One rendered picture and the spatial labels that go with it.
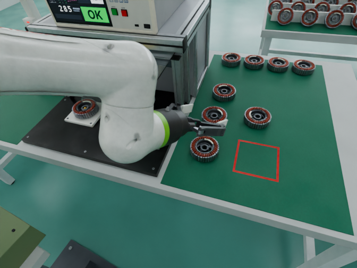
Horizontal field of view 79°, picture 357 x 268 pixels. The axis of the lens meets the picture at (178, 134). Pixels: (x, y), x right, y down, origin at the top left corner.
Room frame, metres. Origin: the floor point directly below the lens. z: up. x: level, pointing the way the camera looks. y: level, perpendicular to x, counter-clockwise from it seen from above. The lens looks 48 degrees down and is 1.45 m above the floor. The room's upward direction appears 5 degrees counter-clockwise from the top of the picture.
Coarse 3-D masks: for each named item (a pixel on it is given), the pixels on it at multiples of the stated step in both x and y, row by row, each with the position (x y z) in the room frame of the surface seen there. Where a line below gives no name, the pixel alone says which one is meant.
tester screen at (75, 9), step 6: (48, 0) 0.93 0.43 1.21; (54, 0) 0.92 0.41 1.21; (60, 0) 0.91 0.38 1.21; (66, 0) 0.90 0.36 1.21; (72, 0) 0.89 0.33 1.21; (54, 6) 0.93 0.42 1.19; (72, 6) 0.90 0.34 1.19; (78, 6) 0.89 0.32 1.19; (84, 6) 0.88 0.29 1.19; (90, 6) 0.87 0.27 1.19; (96, 6) 0.86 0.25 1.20; (102, 6) 0.85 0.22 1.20; (54, 12) 0.93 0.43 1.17; (60, 12) 0.92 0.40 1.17; (66, 12) 0.91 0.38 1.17; (78, 12) 0.89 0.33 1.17; (60, 18) 0.93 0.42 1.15; (108, 18) 0.84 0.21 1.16
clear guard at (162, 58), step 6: (156, 54) 0.73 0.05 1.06; (162, 54) 0.73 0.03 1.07; (168, 54) 0.72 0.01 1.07; (156, 60) 0.69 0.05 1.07; (162, 60) 0.69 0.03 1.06; (168, 60) 0.68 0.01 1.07; (162, 66) 0.65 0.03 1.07; (162, 72) 0.62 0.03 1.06; (84, 96) 0.58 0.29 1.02; (90, 96) 0.58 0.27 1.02; (90, 102) 0.56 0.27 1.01; (96, 102) 0.56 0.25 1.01
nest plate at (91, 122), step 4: (100, 108) 0.80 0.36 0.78; (72, 112) 0.79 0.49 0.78; (100, 112) 0.77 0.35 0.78; (68, 116) 0.77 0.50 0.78; (72, 116) 0.76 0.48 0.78; (92, 116) 0.75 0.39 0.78; (96, 116) 0.75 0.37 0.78; (68, 120) 0.74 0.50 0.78; (72, 120) 0.74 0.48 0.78; (76, 120) 0.74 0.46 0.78; (80, 120) 0.73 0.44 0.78; (84, 120) 0.73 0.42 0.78; (88, 120) 0.73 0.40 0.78; (92, 120) 0.73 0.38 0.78; (96, 120) 0.73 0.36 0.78; (80, 124) 0.72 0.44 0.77; (84, 124) 0.71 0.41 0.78; (88, 124) 0.70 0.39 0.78; (92, 124) 0.70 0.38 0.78
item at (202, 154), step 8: (208, 136) 0.57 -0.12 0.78; (192, 144) 0.53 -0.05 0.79; (200, 144) 0.54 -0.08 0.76; (208, 144) 0.54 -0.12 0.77; (216, 144) 0.52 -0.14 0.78; (192, 152) 0.49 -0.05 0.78; (200, 152) 0.49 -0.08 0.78; (208, 152) 0.49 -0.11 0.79; (216, 152) 0.48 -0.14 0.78; (200, 160) 0.47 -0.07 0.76; (208, 160) 0.46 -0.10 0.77
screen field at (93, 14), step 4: (84, 8) 0.88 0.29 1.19; (88, 8) 0.87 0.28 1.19; (92, 8) 0.86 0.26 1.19; (96, 8) 0.86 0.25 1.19; (100, 8) 0.85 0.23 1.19; (104, 8) 0.85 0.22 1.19; (84, 12) 0.88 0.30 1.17; (88, 12) 0.87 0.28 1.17; (92, 12) 0.87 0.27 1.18; (96, 12) 0.86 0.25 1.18; (100, 12) 0.85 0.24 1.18; (104, 12) 0.85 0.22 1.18; (84, 16) 0.88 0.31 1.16; (88, 16) 0.88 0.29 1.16; (92, 16) 0.87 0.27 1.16; (96, 16) 0.86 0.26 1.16; (100, 16) 0.86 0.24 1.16; (104, 16) 0.85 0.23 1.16; (88, 20) 0.88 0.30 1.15; (92, 20) 0.87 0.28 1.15; (96, 20) 0.86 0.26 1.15; (100, 20) 0.86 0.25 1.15; (104, 20) 0.85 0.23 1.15; (108, 20) 0.84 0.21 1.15
